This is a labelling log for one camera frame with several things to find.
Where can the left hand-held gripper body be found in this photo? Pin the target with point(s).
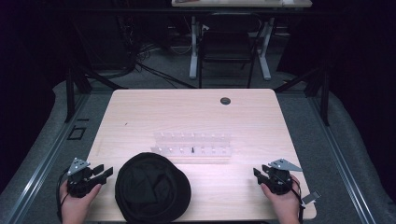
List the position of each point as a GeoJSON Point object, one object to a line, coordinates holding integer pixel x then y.
{"type": "Point", "coordinates": [79, 182]}

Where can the black metal frame stand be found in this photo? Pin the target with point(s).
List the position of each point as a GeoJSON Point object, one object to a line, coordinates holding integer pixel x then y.
{"type": "Point", "coordinates": [70, 93]}
{"type": "Point", "coordinates": [324, 93]}

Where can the black chair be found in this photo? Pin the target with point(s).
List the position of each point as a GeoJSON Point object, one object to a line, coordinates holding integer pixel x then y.
{"type": "Point", "coordinates": [227, 46]}

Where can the black bucket hat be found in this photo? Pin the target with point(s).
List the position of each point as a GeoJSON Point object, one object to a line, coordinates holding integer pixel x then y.
{"type": "Point", "coordinates": [152, 189]}

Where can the grey metal floor rail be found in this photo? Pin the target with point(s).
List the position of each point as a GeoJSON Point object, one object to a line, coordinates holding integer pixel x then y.
{"type": "Point", "coordinates": [46, 161]}
{"type": "Point", "coordinates": [342, 161]}

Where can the person's right hand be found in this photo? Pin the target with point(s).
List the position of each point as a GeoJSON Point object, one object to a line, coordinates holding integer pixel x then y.
{"type": "Point", "coordinates": [286, 208]}

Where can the white-legged desk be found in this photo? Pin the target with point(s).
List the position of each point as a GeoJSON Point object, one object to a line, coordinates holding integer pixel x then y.
{"type": "Point", "coordinates": [194, 46]}

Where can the dark round table grommet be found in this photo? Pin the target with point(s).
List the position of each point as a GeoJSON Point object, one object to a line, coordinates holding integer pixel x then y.
{"type": "Point", "coordinates": [225, 100]}

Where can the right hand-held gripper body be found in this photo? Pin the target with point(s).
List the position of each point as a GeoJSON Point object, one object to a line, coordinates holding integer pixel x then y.
{"type": "Point", "coordinates": [280, 182]}

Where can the clear acrylic peg rack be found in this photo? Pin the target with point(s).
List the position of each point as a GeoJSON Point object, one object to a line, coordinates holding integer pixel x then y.
{"type": "Point", "coordinates": [193, 144]}

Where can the person's left hand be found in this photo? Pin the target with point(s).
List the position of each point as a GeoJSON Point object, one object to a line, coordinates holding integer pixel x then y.
{"type": "Point", "coordinates": [74, 208]}

